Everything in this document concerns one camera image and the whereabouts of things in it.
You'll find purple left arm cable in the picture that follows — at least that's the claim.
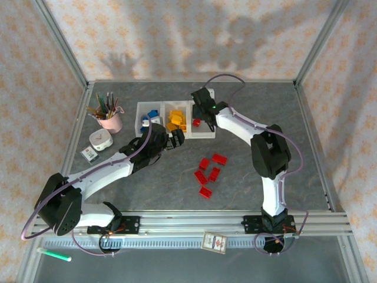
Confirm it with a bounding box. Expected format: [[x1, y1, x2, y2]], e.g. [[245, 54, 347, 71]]
[[21, 116, 154, 256]]

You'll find green white marker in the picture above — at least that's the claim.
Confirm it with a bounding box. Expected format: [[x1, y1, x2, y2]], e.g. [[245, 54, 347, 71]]
[[37, 246, 72, 262]]

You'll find aluminium side rail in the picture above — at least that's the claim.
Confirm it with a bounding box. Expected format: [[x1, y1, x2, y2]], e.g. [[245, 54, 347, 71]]
[[293, 82, 347, 213], [38, 82, 95, 213]]

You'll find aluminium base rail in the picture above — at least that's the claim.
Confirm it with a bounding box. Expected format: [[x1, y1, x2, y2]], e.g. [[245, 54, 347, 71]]
[[31, 210, 353, 236]]

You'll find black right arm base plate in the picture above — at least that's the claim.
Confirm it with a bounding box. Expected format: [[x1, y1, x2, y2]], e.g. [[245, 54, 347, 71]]
[[243, 215, 297, 235]]

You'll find green pencil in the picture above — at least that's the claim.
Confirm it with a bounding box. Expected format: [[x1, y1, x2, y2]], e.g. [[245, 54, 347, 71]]
[[95, 92, 106, 114]]

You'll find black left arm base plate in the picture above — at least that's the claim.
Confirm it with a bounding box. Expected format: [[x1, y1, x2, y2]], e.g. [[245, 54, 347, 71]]
[[87, 216, 141, 236]]

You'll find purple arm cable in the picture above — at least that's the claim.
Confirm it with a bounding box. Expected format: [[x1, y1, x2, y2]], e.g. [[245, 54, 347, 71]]
[[21, 116, 154, 256], [204, 73, 309, 255]]

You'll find grey slotted cable duct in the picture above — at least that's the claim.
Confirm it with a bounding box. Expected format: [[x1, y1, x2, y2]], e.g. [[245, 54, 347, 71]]
[[42, 238, 266, 250]]

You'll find pink pencil cup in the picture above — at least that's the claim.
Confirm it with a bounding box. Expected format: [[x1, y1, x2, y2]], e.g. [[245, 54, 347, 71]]
[[97, 106, 124, 134]]

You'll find aluminium frame post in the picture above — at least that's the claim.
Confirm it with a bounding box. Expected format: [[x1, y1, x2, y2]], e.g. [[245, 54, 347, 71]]
[[294, 0, 351, 88], [31, 0, 90, 89]]

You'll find small white red card box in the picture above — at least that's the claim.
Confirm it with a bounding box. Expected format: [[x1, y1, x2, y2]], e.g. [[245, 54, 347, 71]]
[[81, 146, 100, 162]]

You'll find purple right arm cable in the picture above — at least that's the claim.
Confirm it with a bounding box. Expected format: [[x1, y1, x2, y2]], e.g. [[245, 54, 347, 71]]
[[204, 73, 309, 255]]

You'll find small white round container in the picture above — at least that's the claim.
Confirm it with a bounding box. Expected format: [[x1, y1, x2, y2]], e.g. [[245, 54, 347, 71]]
[[89, 129, 113, 152]]

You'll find small printed card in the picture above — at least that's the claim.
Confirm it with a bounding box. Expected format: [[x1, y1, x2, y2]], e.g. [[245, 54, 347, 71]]
[[201, 231, 228, 254]]

